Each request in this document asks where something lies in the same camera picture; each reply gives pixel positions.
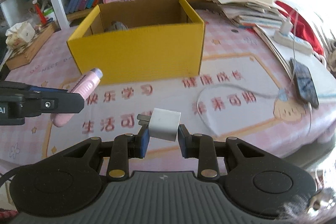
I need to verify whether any white charger plug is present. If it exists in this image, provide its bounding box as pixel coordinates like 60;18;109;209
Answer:
137;108;181;141

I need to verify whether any pink utility knife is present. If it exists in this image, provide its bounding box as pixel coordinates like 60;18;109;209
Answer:
51;68;103;127

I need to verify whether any floral tissue pack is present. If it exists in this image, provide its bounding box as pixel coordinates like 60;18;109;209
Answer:
5;21;35;50

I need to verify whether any wooden chess board box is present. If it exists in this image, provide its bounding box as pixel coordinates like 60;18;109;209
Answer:
6;22;58;71

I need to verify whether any pink plaid tablecloth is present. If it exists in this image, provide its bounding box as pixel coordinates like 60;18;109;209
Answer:
1;11;335;173

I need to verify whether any yellow cardboard box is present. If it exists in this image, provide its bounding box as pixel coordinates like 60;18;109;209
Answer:
67;0;205;85

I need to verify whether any dark smartphone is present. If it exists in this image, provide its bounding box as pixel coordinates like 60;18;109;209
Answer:
289;58;319;109

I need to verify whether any grey toy car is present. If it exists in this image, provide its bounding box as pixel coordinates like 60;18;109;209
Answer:
105;22;128;32

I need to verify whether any white power strip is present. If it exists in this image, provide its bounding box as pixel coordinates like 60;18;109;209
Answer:
273;31;313;56

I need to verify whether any stack of papers and books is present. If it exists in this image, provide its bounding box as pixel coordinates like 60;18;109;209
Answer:
210;0;288;28

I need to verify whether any white charging cable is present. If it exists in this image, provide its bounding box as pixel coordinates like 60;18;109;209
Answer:
192;8;313;135

